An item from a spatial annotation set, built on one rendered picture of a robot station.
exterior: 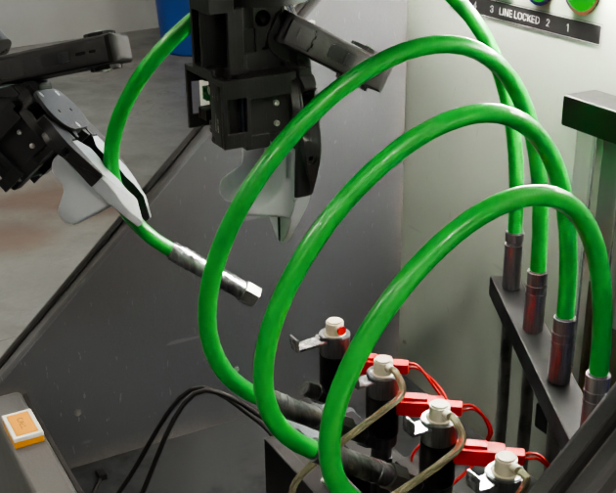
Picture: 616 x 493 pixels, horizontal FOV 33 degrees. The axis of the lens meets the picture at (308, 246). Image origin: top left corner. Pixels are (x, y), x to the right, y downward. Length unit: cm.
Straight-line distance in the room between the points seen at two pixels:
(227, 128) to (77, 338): 48
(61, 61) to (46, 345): 37
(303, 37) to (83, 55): 22
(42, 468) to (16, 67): 39
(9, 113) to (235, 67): 24
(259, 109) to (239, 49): 5
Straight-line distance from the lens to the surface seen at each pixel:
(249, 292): 98
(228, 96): 76
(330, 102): 74
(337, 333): 91
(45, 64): 93
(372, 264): 132
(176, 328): 122
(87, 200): 93
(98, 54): 91
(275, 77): 78
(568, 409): 84
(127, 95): 91
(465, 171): 119
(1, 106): 96
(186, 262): 96
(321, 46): 80
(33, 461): 107
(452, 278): 126
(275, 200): 82
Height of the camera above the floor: 154
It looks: 23 degrees down
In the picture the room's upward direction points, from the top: 1 degrees counter-clockwise
